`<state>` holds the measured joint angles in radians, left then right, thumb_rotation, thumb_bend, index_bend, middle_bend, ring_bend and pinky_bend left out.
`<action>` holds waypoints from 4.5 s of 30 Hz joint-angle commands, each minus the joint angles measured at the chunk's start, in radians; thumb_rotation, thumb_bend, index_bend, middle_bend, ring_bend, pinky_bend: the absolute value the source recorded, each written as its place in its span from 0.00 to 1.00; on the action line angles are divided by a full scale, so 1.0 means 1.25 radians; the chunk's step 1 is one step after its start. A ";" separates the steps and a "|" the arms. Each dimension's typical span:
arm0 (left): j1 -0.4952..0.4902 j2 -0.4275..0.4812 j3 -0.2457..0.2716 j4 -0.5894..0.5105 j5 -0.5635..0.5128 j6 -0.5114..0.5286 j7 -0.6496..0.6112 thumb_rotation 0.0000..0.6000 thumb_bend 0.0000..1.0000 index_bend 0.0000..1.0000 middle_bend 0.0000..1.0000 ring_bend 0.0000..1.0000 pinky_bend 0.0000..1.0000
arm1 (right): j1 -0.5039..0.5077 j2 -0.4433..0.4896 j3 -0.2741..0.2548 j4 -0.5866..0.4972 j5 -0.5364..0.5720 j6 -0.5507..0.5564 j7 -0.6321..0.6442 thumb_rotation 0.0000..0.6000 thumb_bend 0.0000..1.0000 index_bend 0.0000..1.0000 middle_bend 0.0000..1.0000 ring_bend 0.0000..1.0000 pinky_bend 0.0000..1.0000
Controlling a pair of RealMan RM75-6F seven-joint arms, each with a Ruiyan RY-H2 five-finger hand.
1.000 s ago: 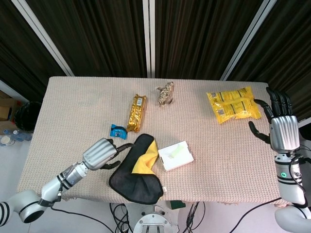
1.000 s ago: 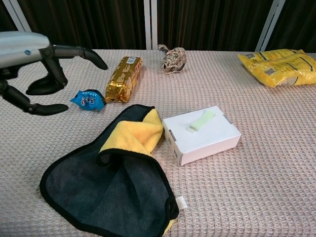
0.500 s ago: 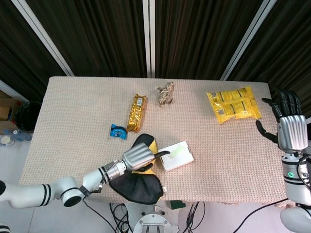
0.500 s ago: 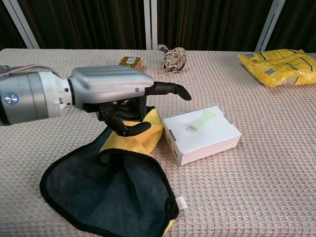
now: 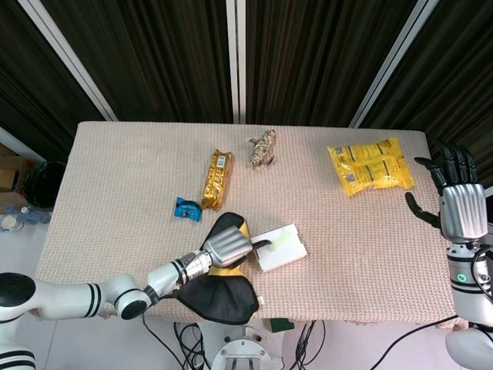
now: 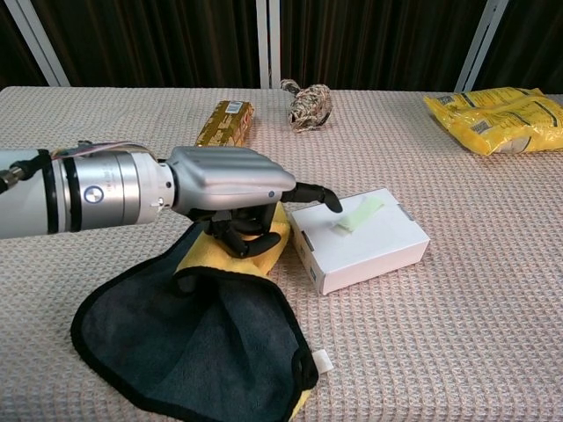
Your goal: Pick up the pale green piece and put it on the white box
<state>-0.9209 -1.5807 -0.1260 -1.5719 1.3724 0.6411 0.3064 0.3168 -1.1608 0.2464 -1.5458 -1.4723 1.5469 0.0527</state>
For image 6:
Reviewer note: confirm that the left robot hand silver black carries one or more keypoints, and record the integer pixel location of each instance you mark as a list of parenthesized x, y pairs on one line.
[(228, 180)]

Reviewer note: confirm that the pale green sticky note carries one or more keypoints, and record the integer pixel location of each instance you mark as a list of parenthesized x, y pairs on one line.
[(358, 217)]

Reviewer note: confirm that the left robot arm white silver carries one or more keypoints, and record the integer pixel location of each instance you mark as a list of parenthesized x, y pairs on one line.
[(88, 193)]

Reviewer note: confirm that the white cardboard box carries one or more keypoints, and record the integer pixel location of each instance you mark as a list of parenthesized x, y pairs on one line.
[(374, 255)]

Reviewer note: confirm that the gold foil snack package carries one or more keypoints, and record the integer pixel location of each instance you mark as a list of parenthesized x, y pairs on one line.
[(226, 123)]

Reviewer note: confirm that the dark brown curtain panel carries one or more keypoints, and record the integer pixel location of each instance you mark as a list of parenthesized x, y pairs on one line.
[(154, 44), (17, 53), (532, 44), (374, 44)]

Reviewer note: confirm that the black and yellow cloth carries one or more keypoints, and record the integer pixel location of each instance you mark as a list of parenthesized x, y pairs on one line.
[(176, 351)]

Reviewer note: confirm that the beige waffle tablecloth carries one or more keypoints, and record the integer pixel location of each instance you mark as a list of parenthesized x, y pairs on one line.
[(440, 329)]

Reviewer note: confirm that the yellow snack bag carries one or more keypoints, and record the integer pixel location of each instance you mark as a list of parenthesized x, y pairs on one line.
[(497, 123)]

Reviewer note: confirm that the white frame post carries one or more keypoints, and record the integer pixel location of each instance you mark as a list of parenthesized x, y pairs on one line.
[(268, 44), (37, 44), (481, 44)]

